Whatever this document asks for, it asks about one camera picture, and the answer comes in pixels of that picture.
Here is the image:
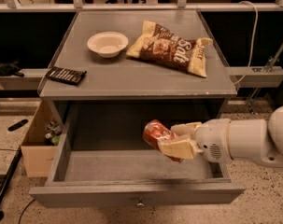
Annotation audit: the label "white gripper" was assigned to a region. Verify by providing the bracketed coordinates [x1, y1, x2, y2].
[158, 119, 232, 163]

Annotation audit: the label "red coke can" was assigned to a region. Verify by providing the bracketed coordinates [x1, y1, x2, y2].
[143, 119, 177, 151]

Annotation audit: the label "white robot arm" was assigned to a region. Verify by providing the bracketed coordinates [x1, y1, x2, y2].
[158, 106, 283, 171]

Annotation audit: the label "metal drawer knob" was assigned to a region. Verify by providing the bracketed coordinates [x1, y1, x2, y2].
[136, 198, 145, 208]

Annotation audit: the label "open grey top drawer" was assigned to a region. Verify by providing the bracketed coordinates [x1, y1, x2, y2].
[30, 101, 246, 207]

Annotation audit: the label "grey cabinet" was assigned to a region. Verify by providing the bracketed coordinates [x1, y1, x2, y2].
[39, 10, 236, 130]

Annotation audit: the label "brown yellow chip bag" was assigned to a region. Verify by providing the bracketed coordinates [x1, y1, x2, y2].
[126, 21, 213, 77]

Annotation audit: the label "white bowl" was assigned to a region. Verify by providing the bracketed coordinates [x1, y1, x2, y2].
[87, 32, 128, 58]

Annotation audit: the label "black flat packet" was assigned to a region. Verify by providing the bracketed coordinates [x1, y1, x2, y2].
[46, 66, 86, 86]

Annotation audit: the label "bottles in cardboard box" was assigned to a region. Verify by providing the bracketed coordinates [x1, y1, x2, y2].
[45, 120, 62, 146]

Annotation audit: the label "cardboard box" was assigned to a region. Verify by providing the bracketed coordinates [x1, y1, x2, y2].
[21, 102, 58, 177]

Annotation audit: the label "black marker on floor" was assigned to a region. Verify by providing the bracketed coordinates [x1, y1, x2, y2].
[8, 119, 28, 132]

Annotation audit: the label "black bag on ledge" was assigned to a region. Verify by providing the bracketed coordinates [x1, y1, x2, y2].
[0, 62, 24, 77]

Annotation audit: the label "white cable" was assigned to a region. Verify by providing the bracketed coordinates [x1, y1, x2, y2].
[232, 0, 260, 86]

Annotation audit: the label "black cable on floor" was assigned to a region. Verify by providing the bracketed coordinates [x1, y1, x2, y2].
[18, 199, 36, 224]

